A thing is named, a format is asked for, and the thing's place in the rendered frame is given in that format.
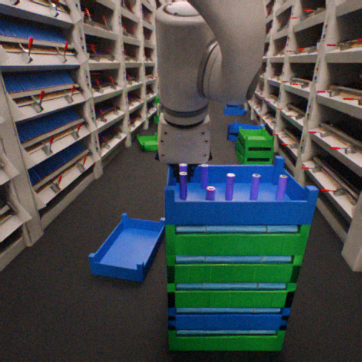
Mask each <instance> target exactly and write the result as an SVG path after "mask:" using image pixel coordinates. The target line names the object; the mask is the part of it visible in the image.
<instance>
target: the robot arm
mask: <svg viewBox="0 0 362 362"><path fill-rule="evenodd" d="M154 25H155V36H156V47H157V67H158V78H159V99H160V103H158V104H157V110H158V111H161V114H160V117H159V124H158V149H157V151H156V153H155V159H156V160H158V161H160V162H163V163H166V164H168V165H169V166H170V167H171V168H172V170H173V177H176V178H177V182H180V164H187V182H190V178H191V177H194V170H195V168H196V167H197V166H198V165H200V164H202V163H205V162H207V161H209V160H212V159H213V155H212V152H211V150H210V119H209V116H208V107H209V99H212V100H214V101H217V102H220V103H225V104H228V105H233V106H238V105H242V104H244V103H246V102H247V101H249V100H250V98H251V97H252V95H253V94H254V93H255V92H256V87H257V85H258V82H259V80H260V74H261V66H262V61H263V56H264V45H265V36H266V17H265V11H264V4H263V1H262V0H186V1H179V2H173V3H170V4H165V5H163V6H161V7H160V8H158V9H157V10H156V11H155V13H154Z"/></svg>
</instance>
